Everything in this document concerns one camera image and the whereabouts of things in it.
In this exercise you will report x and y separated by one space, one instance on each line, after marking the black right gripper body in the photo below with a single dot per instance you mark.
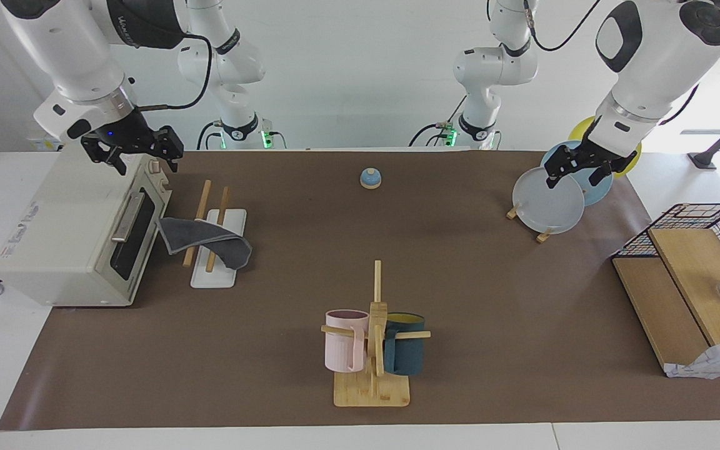
122 134

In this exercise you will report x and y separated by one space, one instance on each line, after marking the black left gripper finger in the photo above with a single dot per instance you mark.
599 174
560 165

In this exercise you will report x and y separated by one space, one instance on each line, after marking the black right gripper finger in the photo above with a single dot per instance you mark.
115 159
171 145

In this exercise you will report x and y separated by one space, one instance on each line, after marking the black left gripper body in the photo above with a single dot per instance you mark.
607 149

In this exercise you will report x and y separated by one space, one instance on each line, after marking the purple and grey towel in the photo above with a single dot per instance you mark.
210 234

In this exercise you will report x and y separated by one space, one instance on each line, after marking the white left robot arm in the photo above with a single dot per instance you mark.
654 56

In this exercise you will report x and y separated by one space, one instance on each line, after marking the wooden plate rack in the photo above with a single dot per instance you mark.
544 237

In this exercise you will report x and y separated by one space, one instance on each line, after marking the white base wooden towel rack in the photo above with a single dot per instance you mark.
213 280

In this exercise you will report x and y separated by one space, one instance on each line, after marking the light blue plate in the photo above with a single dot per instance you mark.
591 192

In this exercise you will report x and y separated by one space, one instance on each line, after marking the yellow plate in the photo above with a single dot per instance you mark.
579 128

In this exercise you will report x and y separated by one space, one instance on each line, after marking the pale grey plate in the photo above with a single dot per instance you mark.
547 203

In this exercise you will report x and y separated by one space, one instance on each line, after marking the white power strip box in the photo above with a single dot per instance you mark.
40 145

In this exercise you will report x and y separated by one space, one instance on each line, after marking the beige toaster oven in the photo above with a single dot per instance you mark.
54 237

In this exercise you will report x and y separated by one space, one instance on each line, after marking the blue call bell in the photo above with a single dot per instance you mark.
370 180

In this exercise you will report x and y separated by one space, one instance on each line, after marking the white patterned cloth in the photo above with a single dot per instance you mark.
716 365

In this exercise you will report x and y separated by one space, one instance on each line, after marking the brown table mat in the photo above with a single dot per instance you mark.
272 350

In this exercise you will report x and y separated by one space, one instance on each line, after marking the dark teal mug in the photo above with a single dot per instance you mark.
407 356

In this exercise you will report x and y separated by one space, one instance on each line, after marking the pink mug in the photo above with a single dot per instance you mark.
341 350

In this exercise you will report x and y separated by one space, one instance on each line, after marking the wooden mug tree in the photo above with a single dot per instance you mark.
372 394

